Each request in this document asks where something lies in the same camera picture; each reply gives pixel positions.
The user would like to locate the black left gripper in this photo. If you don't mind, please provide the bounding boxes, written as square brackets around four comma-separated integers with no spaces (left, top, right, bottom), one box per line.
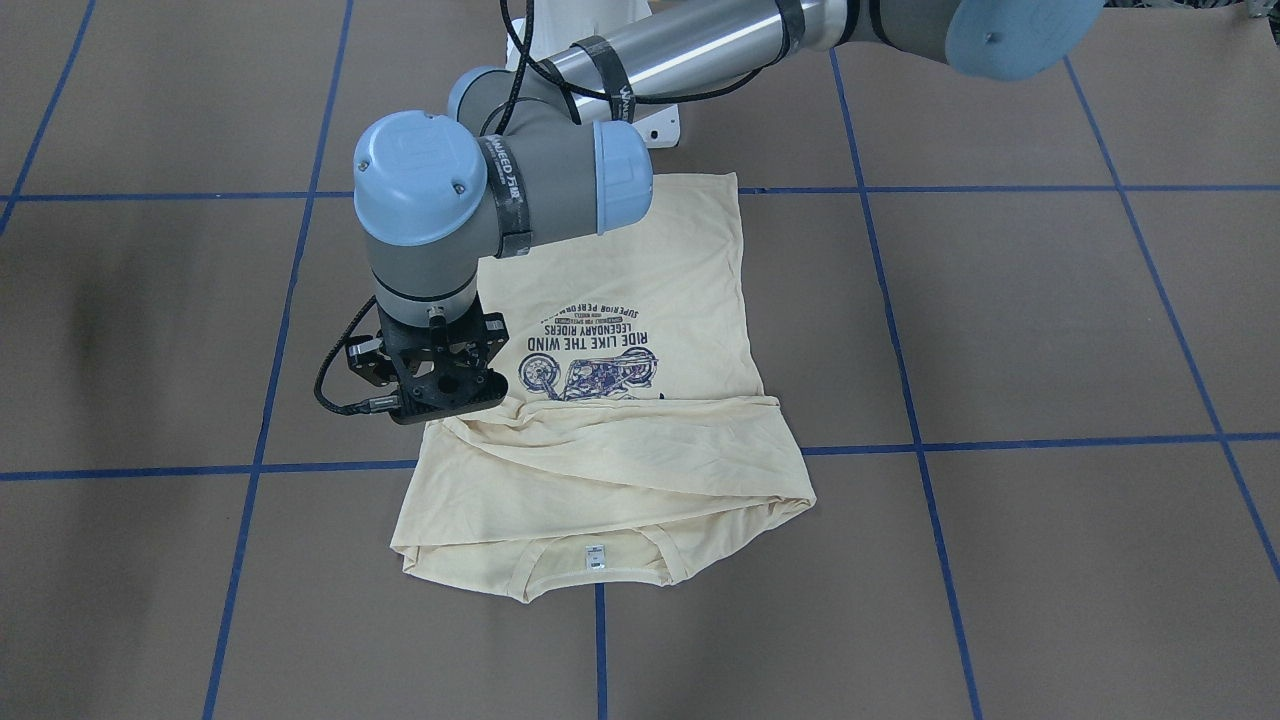
[378,300,509,425]

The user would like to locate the cream long-sleeve graphic t-shirt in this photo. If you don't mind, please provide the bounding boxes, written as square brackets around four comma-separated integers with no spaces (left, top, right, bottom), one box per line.
[390,173,815,603]

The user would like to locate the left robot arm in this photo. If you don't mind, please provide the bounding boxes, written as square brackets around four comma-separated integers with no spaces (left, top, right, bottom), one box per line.
[314,1,1103,425]

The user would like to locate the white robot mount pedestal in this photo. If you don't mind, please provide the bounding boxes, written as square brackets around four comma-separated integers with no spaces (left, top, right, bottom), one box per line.
[527,1,681,149]

